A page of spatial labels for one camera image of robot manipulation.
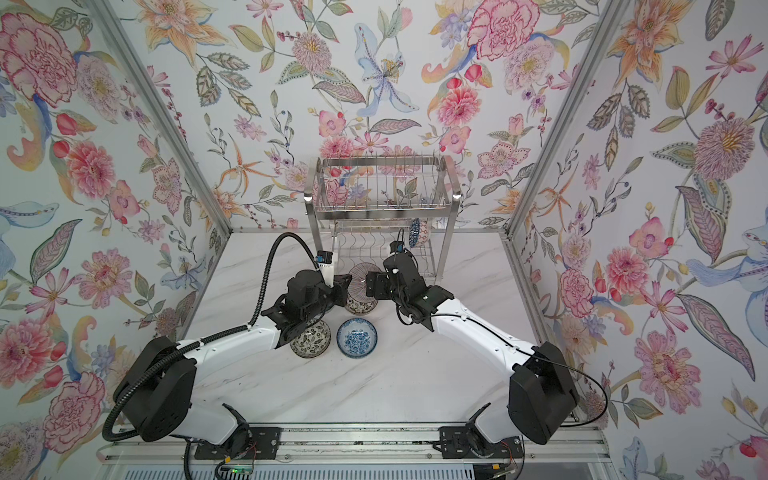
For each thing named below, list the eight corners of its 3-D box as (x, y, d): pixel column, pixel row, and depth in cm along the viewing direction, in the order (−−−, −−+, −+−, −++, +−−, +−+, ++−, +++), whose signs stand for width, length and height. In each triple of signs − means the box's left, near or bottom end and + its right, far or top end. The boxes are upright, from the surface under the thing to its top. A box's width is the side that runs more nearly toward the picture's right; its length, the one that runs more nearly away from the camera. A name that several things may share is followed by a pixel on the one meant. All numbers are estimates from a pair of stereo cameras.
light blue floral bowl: (337, 360, 88) (334, 352, 84) (340, 326, 95) (338, 318, 91) (377, 360, 88) (376, 352, 84) (377, 326, 95) (377, 318, 91)
